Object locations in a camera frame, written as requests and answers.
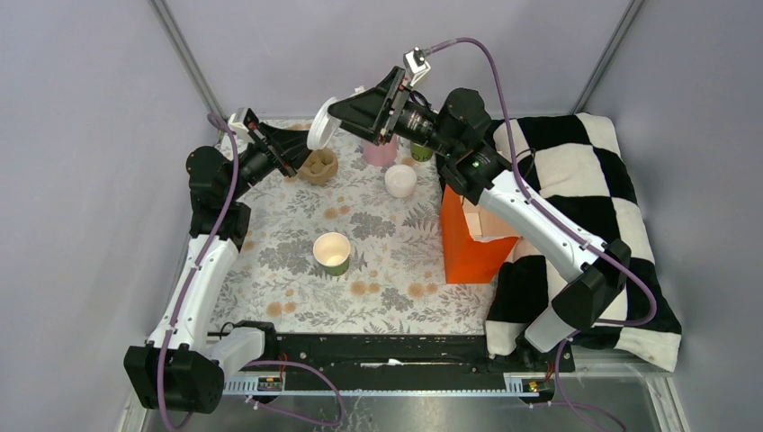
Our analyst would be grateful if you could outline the floral tablecloth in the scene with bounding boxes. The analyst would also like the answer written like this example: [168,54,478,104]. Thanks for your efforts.
[209,131,495,335]

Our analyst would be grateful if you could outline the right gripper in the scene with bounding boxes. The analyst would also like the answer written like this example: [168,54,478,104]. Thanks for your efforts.
[327,67,460,159]

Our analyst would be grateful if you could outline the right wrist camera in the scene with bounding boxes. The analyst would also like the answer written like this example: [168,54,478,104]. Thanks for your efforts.
[403,47,431,86]

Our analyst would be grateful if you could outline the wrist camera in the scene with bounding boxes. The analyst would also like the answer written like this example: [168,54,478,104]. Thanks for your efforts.
[228,107,259,143]
[403,47,431,86]

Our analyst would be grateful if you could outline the pink straw holder cup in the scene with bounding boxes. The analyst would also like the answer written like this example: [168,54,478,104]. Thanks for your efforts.
[362,135,398,167]

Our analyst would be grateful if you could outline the brown pulp cup carrier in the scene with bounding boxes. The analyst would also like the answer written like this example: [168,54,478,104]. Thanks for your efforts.
[285,123,338,186]

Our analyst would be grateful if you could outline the stack of paper cups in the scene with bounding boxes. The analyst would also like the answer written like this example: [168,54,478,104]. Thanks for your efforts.
[410,141,434,162]

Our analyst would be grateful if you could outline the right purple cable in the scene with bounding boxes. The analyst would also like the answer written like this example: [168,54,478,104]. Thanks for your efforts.
[426,36,658,432]

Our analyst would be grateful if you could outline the purple cable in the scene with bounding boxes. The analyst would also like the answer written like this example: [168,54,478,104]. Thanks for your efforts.
[156,112,347,432]
[426,36,658,432]

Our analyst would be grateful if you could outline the black white checkered pillow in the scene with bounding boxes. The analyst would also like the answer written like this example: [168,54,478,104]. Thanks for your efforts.
[485,113,682,372]

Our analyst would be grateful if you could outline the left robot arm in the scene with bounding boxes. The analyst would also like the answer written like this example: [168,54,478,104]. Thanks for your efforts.
[123,121,310,414]

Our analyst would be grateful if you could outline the green paper cup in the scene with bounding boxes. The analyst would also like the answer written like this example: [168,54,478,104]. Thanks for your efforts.
[312,232,352,276]

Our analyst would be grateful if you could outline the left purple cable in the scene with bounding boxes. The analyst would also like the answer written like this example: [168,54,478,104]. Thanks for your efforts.
[156,112,347,432]

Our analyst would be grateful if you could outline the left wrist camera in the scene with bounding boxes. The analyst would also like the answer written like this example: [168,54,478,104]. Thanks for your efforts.
[228,107,259,143]

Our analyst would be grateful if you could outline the orange paper bag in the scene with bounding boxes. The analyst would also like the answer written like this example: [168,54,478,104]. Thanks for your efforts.
[440,186,520,284]

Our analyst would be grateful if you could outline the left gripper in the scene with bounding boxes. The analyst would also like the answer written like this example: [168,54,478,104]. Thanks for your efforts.
[227,121,326,201]

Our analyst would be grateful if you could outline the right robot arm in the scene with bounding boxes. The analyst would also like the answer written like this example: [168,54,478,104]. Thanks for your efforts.
[328,67,631,371]

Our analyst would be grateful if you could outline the black cloth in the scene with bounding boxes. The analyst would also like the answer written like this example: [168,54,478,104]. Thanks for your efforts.
[435,155,448,193]

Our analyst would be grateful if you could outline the white plastic lid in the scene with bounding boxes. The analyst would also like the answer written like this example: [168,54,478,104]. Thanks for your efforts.
[306,97,341,151]

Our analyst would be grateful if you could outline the stack of white lids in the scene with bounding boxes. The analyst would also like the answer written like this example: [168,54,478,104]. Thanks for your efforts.
[384,164,417,198]

